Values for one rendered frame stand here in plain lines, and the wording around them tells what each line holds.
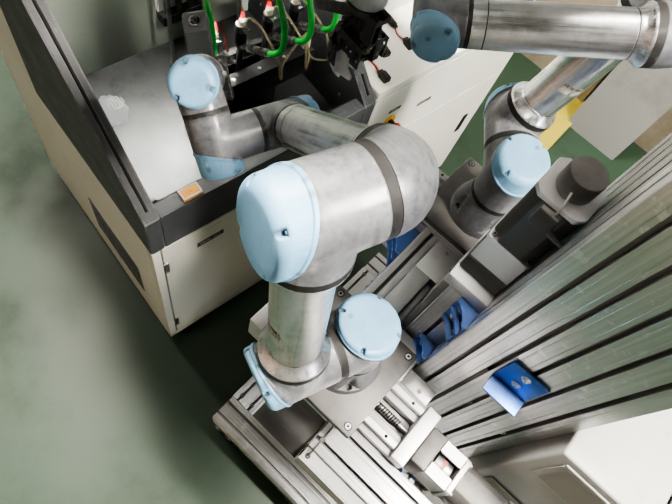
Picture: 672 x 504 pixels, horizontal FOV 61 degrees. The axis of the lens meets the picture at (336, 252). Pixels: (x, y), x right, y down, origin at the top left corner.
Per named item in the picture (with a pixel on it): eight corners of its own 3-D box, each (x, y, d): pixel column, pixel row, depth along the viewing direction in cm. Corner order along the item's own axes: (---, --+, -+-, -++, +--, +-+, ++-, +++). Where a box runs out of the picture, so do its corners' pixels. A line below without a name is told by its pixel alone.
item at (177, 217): (165, 247, 144) (160, 218, 130) (156, 234, 145) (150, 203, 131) (352, 142, 169) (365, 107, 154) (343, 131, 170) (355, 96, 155)
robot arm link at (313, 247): (344, 389, 101) (415, 194, 56) (266, 426, 96) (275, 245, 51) (314, 333, 107) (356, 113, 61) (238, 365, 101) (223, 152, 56)
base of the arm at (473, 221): (521, 213, 139) (542, 193, 130) (487, 252, 132) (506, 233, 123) (473, 173, 141) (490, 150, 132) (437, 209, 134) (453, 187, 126)
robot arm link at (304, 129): (485, 120, 60) (298, 78, 100) (396, 149, 56) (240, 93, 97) (489, 220, 65) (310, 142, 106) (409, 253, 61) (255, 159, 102)
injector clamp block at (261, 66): (207, 134, 155) (207, 98, 142) (187, 108, 158) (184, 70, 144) (306, 86, 169) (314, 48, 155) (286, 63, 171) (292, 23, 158)
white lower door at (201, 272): (177, 332, 205) (161, 253, 144) (173, 327, 205) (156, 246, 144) (319, 242, 230) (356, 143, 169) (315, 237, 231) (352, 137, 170)
